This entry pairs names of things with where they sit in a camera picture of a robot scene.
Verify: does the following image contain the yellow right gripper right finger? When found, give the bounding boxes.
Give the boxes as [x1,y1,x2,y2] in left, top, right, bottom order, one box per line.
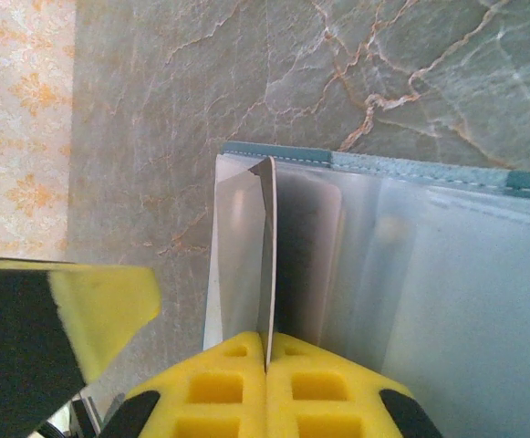
[266,331,444,438]

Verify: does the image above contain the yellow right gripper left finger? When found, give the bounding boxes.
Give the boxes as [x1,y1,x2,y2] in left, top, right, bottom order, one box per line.
[102,331,267,438]

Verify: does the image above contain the teal leather card holder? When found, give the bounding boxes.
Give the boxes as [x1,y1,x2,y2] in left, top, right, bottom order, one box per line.
[203,140,530,438]

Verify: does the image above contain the dark red credit card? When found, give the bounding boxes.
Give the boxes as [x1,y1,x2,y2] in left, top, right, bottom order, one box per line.
[247,155,279,371]

